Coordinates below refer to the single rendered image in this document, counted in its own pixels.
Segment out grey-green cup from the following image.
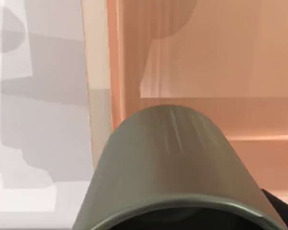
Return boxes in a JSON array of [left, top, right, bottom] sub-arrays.
[[71, 104, 288, 230]]

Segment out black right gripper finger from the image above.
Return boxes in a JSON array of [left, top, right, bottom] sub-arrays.
[[261, 188, 288, 230]]

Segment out shallow salmon-coloured box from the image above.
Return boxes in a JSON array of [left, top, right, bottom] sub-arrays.
[[80, 0, 288, 197]]

